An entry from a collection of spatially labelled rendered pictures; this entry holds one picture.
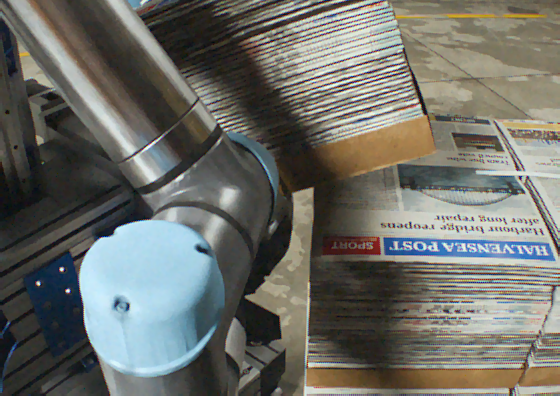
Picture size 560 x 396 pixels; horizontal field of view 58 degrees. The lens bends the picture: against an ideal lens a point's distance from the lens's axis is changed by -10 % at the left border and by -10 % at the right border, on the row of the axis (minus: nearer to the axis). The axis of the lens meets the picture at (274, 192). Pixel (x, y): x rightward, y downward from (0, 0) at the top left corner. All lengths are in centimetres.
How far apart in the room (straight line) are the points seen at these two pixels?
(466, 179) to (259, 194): 40
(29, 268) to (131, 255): 56
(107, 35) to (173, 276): 16
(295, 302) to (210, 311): 143
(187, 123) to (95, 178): 59
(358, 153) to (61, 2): 32
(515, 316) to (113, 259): 50
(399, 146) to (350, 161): 5
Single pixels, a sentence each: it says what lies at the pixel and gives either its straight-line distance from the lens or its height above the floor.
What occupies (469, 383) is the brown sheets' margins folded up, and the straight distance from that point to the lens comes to 76.
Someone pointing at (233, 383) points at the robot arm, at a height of 87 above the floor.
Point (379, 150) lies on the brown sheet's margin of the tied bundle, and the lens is 55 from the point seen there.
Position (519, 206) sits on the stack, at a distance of 71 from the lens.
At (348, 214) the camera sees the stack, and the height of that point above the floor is 83.
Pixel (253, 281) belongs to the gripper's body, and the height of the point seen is 85.
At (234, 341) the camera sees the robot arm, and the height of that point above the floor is 88.
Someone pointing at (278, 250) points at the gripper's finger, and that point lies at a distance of 52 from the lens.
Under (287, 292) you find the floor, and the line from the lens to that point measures 174.
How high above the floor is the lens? 119
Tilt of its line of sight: 33 degrees down
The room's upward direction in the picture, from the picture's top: straight up
